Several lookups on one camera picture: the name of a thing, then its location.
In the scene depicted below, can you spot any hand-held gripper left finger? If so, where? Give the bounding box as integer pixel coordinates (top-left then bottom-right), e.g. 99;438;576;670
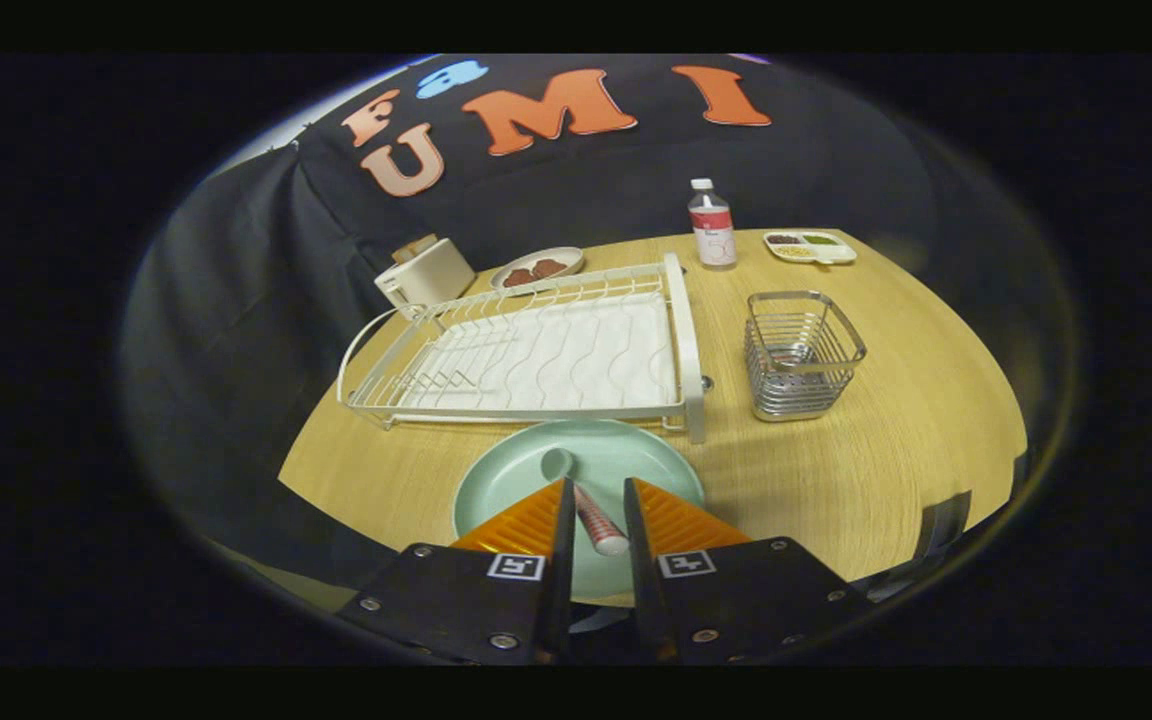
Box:
336;477;577;666

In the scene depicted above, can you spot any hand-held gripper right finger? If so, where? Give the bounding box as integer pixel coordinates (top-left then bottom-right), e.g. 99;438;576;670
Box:
622;477;877;666

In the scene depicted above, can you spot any spoon with red checkered handle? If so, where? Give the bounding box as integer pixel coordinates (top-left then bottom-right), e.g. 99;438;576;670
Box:
539;447;631;558

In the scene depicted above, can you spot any light green plate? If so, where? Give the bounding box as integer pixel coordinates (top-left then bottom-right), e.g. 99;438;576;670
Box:
452;418;707;609

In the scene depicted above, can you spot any white wire dish rack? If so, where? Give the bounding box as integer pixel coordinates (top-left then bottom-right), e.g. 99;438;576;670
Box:
336;252;707;445

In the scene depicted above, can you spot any metal wire basket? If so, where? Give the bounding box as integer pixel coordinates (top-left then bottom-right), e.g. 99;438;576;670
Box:
744;290;869;423

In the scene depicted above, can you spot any white oval plate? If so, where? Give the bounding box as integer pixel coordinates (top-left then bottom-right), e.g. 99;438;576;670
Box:
491;246;585;293

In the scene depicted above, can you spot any white ribbed drain tray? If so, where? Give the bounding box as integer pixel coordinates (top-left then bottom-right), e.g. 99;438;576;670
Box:
401;290;682;411

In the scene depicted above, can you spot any dark grey chair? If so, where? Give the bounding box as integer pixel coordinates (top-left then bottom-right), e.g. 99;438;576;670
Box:
851;490;1032;601

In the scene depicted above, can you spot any white toaster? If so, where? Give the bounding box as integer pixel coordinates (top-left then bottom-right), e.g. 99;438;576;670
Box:
374;236;477;311

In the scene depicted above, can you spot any clear bottle with red label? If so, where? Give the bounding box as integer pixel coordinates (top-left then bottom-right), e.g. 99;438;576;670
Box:
687;178;738;272

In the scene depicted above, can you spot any white divided tray with beans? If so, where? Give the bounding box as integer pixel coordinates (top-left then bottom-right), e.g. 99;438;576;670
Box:
762;230;858;267

